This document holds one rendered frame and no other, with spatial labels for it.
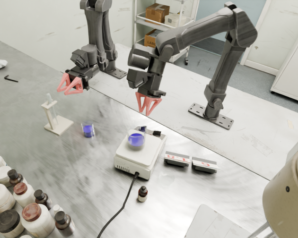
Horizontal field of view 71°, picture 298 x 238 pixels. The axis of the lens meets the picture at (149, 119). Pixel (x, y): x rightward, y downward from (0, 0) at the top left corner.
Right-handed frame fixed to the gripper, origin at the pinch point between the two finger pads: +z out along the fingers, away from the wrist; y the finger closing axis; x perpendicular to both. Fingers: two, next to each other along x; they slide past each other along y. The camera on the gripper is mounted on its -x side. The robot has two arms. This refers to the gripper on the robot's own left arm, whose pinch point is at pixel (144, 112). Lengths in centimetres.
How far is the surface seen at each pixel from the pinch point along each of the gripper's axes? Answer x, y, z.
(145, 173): -8.0, 14.2, 15.6
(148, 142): -4.4, 9.2, 7.6
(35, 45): 14, -151, -5
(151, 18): 146, -156, -68
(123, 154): -12.9, 7.4, 11.6
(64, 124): -16.5, -25.2, 14.7
